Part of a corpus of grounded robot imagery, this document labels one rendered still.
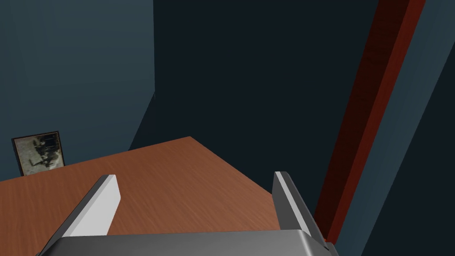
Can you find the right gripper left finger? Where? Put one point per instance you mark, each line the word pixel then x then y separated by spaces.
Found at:
pixel 96 209

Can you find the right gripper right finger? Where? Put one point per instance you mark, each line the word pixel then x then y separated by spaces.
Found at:
pixel 289 206

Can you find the framed black-and-white picture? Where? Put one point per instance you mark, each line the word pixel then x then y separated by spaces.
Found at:
pixel 39 153

